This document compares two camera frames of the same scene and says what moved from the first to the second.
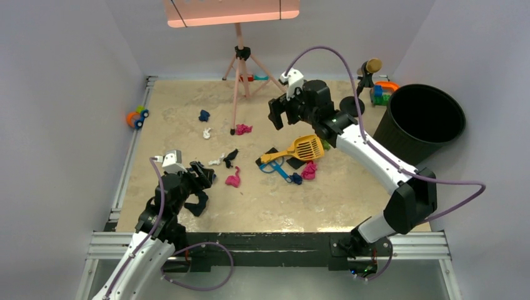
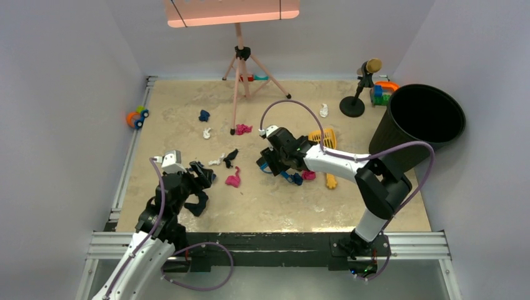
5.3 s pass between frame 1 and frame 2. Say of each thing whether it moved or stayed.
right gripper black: moved
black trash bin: stayed
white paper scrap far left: stayed
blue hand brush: stayed
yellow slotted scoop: moved
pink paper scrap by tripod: stayed
